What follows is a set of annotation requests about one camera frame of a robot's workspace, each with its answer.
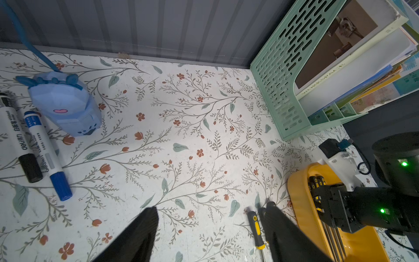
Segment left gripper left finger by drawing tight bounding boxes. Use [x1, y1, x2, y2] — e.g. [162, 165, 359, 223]
[94, 207, 159, 262]

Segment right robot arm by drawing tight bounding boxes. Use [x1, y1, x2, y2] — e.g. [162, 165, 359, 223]
[311, 92, 419, 239]

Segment blue marker pen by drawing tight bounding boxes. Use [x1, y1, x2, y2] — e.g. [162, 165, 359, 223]
[24, 111, 73, 202]

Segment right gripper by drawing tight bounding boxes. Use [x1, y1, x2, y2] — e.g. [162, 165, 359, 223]
[313, 183, 370, 234]

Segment file tools in tray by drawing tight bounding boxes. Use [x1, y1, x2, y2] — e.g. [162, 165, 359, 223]
[308, 176, 347, 262]

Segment white book in organizer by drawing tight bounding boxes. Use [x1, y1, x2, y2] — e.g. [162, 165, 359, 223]
[294, 1, 419, 116]

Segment green file organizer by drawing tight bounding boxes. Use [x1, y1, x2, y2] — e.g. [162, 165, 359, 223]
[250, 0, 419, 141]

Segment black marker pen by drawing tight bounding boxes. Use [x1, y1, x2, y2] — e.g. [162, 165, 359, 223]
[1, 93, 43, 183]

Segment yellow storage tray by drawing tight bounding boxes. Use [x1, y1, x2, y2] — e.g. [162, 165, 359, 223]
[288, 163, 389, 262]

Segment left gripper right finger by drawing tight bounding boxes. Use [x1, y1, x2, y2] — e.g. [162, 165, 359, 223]
[260, 202, 331, 262]

